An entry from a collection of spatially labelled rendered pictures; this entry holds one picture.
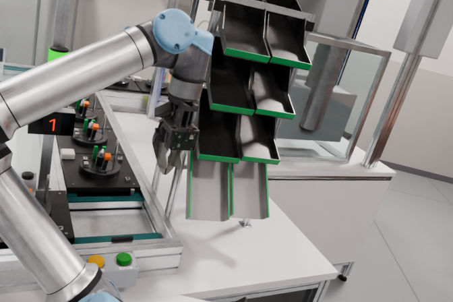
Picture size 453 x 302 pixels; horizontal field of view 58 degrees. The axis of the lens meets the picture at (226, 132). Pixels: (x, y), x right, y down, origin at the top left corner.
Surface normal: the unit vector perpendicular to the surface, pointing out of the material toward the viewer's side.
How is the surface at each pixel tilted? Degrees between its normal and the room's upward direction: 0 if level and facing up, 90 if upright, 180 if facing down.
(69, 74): 61
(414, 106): 90
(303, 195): 90
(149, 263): 90
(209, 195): 45
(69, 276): 56
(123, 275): 90
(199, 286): 0
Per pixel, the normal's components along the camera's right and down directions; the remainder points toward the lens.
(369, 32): -0.04, 0.34
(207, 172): 0.36, -0.36
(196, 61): 0.37, 0.41
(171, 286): 0.25, -0.91
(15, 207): 0.55, -0.09
